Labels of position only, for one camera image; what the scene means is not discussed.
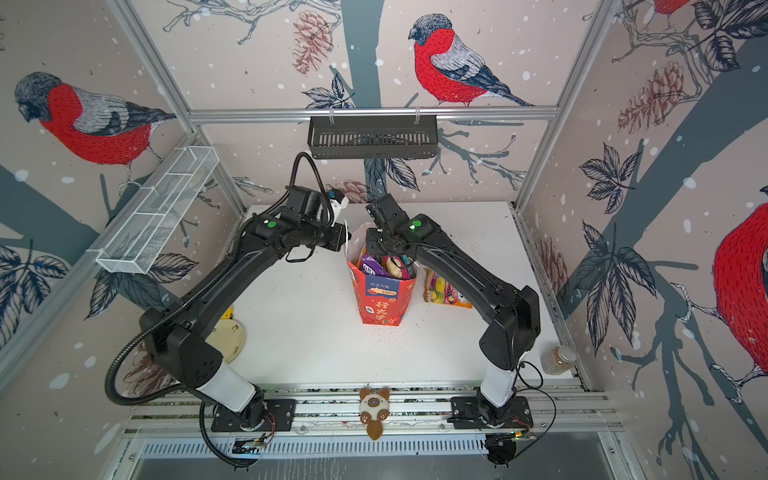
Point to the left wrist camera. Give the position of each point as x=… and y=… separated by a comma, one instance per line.
x=338, y=201

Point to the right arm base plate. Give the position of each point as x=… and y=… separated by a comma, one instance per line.
x=479, y=413

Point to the orange Fox's candy bag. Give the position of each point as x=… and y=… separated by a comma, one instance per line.
x=438, y=291

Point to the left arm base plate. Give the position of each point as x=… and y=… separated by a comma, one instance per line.
x=270, y=415

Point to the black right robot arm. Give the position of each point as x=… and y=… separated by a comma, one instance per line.
x=512, y=314

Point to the purple Fox's candy bag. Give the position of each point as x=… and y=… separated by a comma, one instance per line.
x=371, y=267

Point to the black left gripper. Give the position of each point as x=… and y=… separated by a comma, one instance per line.
x=339, y=237

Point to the plush cat toy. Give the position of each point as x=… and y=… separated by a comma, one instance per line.
x=374, y=409

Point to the white mesh tray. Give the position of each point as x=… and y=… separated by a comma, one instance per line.
x=141, y=238

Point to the clear plastic bottle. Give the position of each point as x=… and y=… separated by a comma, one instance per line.
x=558, y=360

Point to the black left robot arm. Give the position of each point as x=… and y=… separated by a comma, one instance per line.
x=176, y=339

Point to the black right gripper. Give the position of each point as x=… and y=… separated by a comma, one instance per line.
x=373, y=245

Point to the yellow round plate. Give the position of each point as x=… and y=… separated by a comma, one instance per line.
x=228, y=337

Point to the red paper gift bag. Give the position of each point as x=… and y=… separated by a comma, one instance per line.
x=381, y=301

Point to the black wire basket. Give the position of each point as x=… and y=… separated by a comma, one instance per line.
x=373, y=137

